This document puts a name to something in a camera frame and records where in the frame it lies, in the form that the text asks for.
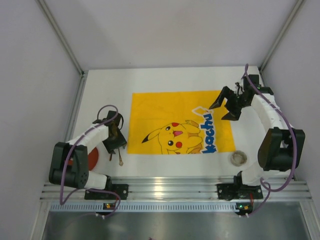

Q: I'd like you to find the red round plate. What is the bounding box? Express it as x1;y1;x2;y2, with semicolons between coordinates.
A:
88;147;99;171

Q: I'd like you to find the gold spoon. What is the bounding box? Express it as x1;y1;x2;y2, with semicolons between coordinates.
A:
118;149;124;167

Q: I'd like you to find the small clear glass cup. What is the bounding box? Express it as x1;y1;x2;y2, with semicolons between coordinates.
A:
230;150;248;167

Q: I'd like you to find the yellow Pikachu cloth placemat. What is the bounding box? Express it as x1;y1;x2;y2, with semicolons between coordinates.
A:
127;90;236;155

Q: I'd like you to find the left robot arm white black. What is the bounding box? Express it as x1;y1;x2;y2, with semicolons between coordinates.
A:
48;110;127;191

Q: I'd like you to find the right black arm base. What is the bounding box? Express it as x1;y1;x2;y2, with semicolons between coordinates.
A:
216;183;263;201

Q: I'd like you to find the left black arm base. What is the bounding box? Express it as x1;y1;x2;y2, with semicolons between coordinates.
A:
84;184;129;200

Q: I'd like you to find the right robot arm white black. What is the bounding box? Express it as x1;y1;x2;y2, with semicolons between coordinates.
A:
210;74;306;187

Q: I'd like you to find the aluminium mounting rail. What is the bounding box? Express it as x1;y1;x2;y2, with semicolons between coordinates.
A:
39;176;312;201

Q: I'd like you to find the perforated cable tray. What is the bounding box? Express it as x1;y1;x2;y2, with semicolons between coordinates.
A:
50;202;252;213

